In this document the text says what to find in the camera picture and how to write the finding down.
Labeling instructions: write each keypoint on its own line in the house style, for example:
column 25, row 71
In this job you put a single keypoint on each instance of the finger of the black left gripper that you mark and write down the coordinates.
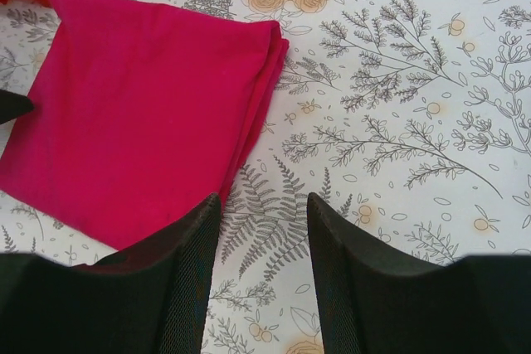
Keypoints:
column 13, row 105

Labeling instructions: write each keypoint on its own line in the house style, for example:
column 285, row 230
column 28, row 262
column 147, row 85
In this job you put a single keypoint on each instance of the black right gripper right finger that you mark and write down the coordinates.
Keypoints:
column 373, row 298

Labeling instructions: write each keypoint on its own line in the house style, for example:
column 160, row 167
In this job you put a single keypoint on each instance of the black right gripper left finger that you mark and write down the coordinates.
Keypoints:
column 151, row 297

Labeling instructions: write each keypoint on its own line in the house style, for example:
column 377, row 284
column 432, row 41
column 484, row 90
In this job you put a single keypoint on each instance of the crimson red t shirt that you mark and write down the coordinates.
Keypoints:
column 141, row 111

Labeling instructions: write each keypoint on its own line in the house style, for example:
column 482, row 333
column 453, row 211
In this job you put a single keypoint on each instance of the floral patterned table mat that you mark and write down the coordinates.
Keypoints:
column 410, row 118

